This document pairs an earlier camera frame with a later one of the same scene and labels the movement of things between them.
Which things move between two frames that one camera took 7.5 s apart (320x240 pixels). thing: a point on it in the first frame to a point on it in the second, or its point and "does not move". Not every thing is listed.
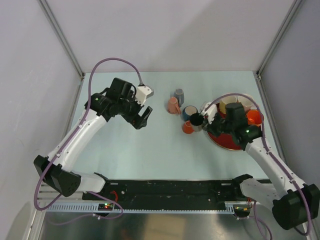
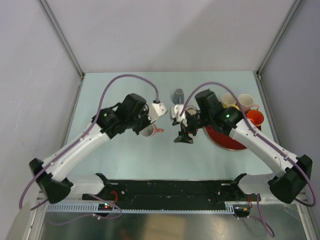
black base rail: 175,191 does not move
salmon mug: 173,106 to 150,130
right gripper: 210,127 to 183,135
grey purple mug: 179,93 does not move
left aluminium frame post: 62,38 does not move
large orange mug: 255,117 does not move
